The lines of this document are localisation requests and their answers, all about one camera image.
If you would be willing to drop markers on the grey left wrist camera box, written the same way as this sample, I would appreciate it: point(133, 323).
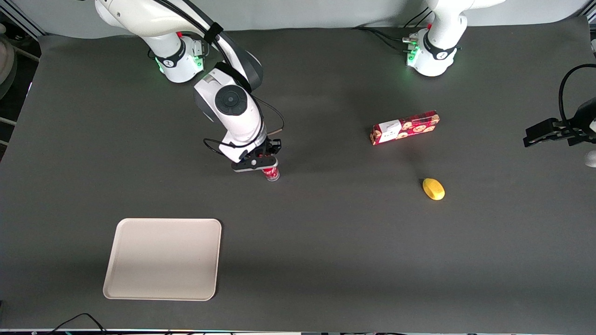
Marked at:
point(591, 159)

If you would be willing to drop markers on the red cookie box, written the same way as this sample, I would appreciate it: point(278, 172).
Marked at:
point(405, 128)

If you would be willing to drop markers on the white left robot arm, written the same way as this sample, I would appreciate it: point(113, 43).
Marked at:
point(442, 28)

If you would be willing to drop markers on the white plastic tray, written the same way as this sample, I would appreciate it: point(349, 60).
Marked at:
point(163, 258)

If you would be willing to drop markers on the pale round background object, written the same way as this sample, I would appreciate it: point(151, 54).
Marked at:
point(7, 60)

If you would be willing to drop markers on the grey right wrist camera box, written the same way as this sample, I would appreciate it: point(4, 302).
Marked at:
point(253, 165)

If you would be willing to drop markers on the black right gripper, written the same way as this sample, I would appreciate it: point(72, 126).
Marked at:
point(268, 150)

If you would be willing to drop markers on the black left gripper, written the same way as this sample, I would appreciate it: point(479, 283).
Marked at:
point(571, 129)

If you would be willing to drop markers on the yellow lemon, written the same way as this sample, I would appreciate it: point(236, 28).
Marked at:
point(433, 189)

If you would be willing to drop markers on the red coke bottle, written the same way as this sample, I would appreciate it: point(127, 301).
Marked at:
point(271, 174)

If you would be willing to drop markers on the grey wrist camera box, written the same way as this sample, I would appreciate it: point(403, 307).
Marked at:
point(591, 159)
point(253, 165)

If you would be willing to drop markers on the aluminium frame bar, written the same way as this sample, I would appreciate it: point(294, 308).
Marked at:
point(25, 18)

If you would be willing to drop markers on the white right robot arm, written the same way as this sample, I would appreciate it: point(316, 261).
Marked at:
point(233, 100)

